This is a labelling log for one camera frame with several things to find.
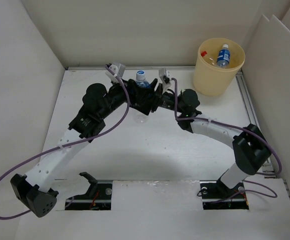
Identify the yellow plastic bin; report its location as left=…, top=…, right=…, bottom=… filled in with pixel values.
left=192, top=37, right=246, bottom=97

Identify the blue label bottle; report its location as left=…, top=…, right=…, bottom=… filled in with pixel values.
left=216, top=44, right=231, bottom=69
left=133, top=70, right=150, bottom=124

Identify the red label plastic bottle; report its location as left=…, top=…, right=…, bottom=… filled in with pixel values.
left=200, top=50, right=216, bottom=67

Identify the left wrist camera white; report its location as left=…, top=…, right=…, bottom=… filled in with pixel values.
left=105, top=62, right=126, bottom=83

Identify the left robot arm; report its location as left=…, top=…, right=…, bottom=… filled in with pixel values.
left=10, top=79, right=158, bottom=218

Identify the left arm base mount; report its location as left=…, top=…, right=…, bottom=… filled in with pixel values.
left=64, top=180, right=113, bottom=211

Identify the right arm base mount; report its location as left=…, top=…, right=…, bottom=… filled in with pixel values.
left=197, top=180, right=249, bottom=210

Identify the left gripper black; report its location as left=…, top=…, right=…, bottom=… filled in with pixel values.
left=99, top=76, right=152, bottom=120

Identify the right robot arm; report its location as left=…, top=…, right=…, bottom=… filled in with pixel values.
left=145, top=84, right=271, bottom=197

